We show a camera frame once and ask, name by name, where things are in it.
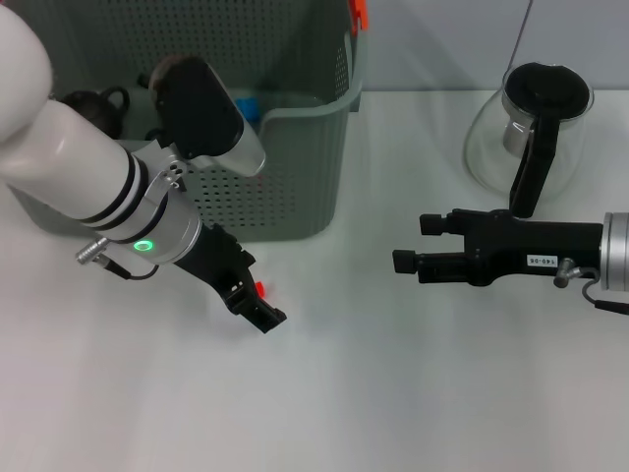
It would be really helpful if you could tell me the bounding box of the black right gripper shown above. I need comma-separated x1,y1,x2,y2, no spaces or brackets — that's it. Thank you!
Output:
391,208,604,288

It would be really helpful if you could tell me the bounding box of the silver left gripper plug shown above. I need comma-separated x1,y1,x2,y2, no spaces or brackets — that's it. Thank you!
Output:
75,236,109,266

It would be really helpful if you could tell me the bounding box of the grey-green perforated storage basket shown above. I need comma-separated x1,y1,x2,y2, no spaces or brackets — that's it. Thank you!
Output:
9,0,370,245

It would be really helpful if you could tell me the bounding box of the blue square toy brick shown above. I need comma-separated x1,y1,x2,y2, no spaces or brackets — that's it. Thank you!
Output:
236,97,260,123

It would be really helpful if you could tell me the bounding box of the silver right gripper cable connector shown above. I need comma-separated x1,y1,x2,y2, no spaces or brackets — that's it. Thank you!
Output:
552,258,629,316

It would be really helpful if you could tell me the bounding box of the dark clay teapot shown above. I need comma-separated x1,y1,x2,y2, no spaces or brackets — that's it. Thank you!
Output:
61,86,132,141

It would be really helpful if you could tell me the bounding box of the glass teapot with black handle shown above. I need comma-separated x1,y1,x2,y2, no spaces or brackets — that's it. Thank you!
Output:
462,62,596,218

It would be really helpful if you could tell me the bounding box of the orange basket handle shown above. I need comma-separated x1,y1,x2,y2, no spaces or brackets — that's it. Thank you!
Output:
347,0,371,31

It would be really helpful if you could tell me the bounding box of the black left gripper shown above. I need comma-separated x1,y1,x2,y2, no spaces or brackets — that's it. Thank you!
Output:
171,223,289,335

